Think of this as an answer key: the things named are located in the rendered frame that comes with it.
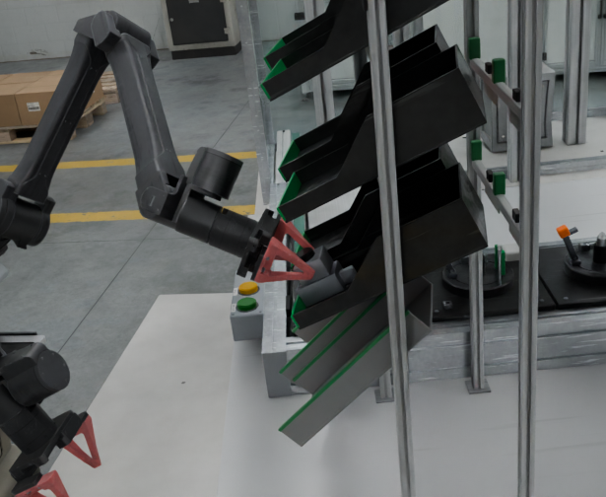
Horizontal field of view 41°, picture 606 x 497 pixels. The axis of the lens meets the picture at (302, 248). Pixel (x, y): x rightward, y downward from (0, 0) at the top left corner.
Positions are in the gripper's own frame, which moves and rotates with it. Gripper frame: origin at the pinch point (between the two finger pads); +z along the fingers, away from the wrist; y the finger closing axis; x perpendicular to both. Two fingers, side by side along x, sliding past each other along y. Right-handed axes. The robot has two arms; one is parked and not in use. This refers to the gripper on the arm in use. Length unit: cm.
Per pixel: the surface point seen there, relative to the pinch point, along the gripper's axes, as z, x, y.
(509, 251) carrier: 39, 11, 56
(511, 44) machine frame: 30, -14, 128
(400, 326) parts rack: 13.5, -2.4, -10.2
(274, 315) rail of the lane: -1.9, 34.7, 35.8
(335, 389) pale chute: 9.8, 12.6, -7.8
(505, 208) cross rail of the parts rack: 21.4, -17.4, 3.9
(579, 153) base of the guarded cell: 68, 13, 151
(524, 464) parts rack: 38.7, 12.7, -7.3
